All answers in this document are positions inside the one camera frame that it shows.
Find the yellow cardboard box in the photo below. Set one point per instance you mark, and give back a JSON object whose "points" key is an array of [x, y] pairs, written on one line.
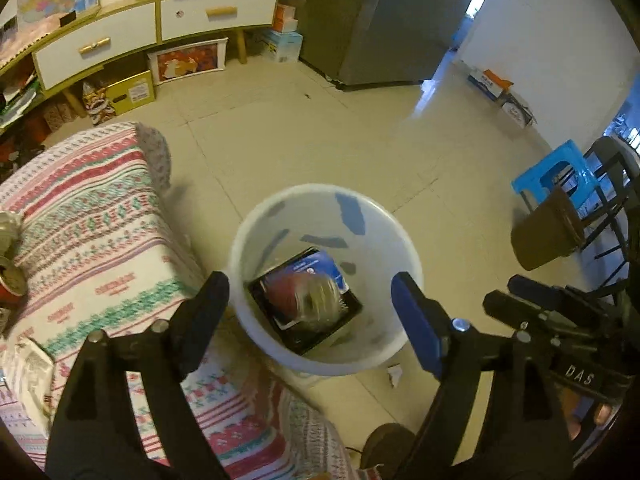
{"points": [[132, 92]]}

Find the person's right hand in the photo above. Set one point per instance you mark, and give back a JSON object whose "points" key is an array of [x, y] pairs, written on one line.
{"points": [[601, 414]]}

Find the black metal chair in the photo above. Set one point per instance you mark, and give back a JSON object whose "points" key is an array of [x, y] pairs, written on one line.
{"points": [[607, 160]]}

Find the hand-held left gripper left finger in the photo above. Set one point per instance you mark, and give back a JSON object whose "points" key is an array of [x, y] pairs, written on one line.
{"points": [[200, 320]]}

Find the pink cloth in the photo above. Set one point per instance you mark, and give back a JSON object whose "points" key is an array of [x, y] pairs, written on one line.
{"points": [[20, 40]]}

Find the white and blue box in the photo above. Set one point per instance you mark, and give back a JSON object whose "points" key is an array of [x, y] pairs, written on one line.
{"points": [[282, 46]]}

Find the patterned striped blanket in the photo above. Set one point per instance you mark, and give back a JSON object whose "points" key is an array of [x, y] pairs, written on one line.
{"points": [[95, 220]]}

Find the open cardboard box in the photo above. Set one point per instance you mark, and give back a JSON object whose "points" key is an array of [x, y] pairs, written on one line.
{"points": [[515, 110]]}

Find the white cabinet drawer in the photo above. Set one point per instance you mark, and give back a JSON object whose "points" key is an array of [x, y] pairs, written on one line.
{"points": [[65, 60], [200, 12]]}

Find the white paper scrap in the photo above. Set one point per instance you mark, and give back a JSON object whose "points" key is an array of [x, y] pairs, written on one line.
{"points": [[395, 375]]}

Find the white blue orange carton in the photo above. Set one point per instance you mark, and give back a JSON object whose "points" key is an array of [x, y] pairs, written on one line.
{"points": [[487, 82]]}

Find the grey refrigerator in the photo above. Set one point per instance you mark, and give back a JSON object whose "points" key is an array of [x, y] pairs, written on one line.
{"points": [[380, 20]]}

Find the white plastic bucket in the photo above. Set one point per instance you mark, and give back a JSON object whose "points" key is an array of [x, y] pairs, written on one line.
{"points": [[310, 210]]}

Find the lion pattern bag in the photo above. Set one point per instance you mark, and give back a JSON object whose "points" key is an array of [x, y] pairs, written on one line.
{"points": [[97, 105]]}

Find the clear plastic bag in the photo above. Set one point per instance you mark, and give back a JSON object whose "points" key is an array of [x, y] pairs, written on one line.
{"points": [[32, 375]]}

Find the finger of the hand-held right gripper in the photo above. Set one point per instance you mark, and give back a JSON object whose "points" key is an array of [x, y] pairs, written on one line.
{"points": [[537, 291], [510, 310]]}

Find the wooden tv cabinet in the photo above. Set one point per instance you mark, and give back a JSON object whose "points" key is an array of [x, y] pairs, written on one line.
{"points": [[150, 2]]}

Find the framed red picture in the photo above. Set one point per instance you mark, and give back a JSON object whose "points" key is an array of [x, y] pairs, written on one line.
{"points": [[187, 60]]}

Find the orange cardboard box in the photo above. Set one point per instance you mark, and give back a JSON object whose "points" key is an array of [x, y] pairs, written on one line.
{"points": [[285, 17]]}

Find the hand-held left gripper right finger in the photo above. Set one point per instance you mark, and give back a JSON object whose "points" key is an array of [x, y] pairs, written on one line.
{"points": [[417, 320]]}

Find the brown slipper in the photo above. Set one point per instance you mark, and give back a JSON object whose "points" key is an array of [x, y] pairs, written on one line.
{"points": [[387, 442]]}

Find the blue plastic stool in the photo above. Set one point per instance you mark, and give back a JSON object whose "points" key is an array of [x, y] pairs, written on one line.
{"points": [[565, 160]]}

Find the crumpled wrapper trash in bin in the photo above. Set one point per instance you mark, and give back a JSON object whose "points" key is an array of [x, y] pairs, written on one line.
{"points": [[270, 305]]}

